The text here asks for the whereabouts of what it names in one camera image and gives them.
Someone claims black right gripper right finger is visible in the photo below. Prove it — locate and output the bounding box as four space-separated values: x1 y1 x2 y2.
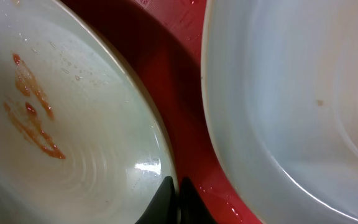
180 177 217 224

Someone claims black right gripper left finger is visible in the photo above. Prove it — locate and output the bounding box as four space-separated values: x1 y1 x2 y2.
135 176 177 224

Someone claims red plastic tray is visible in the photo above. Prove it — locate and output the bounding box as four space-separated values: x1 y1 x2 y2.
65 0 258 223

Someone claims plate with ketchup streak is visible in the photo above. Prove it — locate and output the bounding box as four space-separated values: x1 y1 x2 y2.
0 1 177 223

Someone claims pale plate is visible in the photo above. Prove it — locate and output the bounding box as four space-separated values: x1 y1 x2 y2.
201 0 358 223

